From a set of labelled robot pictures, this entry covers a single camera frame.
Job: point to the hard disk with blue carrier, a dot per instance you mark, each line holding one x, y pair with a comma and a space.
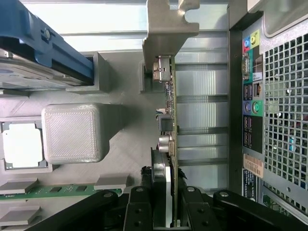
48, 48

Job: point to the black case regulatory label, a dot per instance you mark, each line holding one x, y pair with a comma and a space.
249, 185

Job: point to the grey plastic parts rack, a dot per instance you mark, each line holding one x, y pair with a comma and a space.
72, 132

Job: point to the brown barcode sticker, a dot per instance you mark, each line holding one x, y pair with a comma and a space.
253, 165

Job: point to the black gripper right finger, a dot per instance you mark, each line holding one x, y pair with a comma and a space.
199, 211

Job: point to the open grey PC case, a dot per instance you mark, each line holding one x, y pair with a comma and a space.
284, 96

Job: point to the silver CPU chip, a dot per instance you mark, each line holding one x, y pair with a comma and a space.
21, 144

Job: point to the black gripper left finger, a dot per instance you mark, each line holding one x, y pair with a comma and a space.
140, 211

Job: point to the green RAM stick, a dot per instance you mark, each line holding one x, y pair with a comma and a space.
60, 191

